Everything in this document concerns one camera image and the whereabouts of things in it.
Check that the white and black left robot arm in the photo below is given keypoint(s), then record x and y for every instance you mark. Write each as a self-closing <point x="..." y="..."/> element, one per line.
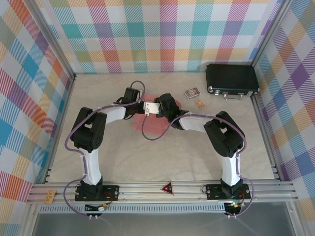
<point x="92" y="167"/>

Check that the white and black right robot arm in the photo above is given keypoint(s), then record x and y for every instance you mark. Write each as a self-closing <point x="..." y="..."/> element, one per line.
<point x="230" y="169"/>

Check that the pink paper box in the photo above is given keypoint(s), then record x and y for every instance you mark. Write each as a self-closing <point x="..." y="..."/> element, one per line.
<point x="157" y="124"/>

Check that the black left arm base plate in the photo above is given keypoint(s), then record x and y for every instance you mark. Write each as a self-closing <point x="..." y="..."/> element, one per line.
<point x="112" y="191"/>

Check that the aluminium side rail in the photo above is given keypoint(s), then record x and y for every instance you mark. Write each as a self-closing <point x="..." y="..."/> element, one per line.
<point x="67" y="98"/>
<point x="258" y="110"/>

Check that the black carrying case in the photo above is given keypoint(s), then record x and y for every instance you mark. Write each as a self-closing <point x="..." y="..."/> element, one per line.
<point x="231" y="76"/>

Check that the small colourful card box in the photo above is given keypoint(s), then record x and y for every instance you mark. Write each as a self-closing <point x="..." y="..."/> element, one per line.
<point x="192" y="93"/>

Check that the aluminium frame post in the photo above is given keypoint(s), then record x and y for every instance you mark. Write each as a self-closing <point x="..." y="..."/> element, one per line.
<point x="53" y="39"/>
<point x="270" y="32"/>

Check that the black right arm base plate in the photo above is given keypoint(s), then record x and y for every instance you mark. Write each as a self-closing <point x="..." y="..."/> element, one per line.
<point x="212" y="191"/>

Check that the aluminium front rail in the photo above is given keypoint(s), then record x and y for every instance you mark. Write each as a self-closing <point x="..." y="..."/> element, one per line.
<point x="147" y="190"/>

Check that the small orange packet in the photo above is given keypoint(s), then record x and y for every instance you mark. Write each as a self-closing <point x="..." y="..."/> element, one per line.
<point x="199" y="103"/>

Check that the red triangular warning light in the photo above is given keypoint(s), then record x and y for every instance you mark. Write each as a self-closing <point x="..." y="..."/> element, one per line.
<point x="167" y="188"/>

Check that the small wooden tag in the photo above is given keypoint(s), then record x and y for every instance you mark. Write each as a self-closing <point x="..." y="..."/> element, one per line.
<point x="50" y="196"/>

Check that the grey metal panel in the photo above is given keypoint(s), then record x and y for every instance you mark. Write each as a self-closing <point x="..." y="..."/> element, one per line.
<point x="160" y="226"/>

